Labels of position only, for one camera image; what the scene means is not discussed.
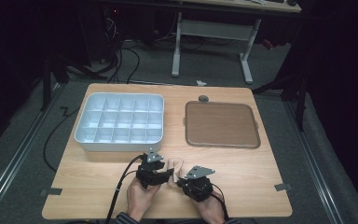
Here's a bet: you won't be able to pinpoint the bundle of black cables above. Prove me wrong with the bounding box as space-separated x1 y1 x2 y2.
101 15 142 85

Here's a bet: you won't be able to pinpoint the grey tape piece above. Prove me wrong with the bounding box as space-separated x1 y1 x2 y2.
274 182 293 192
39 187 63 197

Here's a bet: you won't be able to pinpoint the wooden desk with white frame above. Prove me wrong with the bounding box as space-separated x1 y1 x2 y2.
167 0 303 85

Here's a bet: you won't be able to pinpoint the white compartment organizer box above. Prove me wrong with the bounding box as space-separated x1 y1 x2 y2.
74 91 165 153

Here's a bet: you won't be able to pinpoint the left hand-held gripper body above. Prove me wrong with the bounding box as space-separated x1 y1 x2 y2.
135 147 170 189

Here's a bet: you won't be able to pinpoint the person's right hand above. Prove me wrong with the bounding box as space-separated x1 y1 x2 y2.
195 190 227 224

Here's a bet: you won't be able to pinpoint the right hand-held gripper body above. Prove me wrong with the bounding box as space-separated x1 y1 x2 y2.
179 165 216 203

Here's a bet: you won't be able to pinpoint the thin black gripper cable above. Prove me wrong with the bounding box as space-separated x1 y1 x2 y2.
117 169 139 192

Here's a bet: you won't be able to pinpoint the brown tray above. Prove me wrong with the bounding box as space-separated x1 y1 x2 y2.
183 100 261 149

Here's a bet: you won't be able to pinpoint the thick black gripper cable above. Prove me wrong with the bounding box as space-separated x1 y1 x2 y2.
104 153 146 224

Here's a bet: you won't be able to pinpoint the person's left hand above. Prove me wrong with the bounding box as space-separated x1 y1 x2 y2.
126 176 161 222

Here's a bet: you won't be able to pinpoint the black floor cable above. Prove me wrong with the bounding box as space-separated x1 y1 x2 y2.
42 105 82 174

